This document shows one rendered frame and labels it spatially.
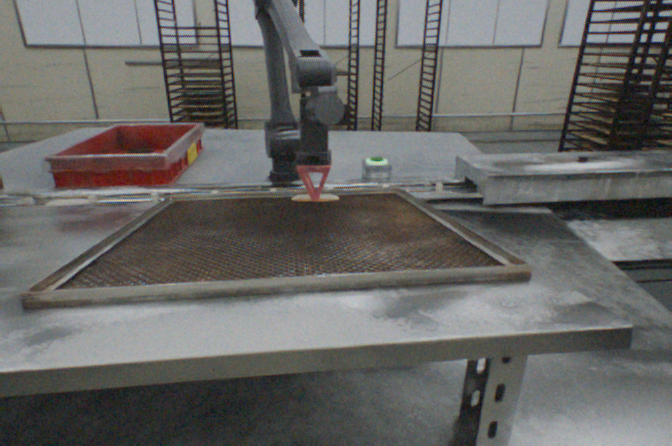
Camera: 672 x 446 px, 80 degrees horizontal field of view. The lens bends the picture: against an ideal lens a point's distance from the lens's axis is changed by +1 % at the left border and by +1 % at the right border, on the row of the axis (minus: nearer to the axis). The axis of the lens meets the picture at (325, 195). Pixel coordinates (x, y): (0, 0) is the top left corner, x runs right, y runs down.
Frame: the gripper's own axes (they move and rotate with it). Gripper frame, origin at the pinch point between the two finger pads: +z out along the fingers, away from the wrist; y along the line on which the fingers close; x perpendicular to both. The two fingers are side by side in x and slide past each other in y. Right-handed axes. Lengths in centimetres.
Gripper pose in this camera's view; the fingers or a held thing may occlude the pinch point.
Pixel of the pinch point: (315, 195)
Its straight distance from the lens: 83.4
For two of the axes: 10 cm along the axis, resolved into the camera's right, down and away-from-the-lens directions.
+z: 0.2, 9.8, 1.9
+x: -10.0, 0.1, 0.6
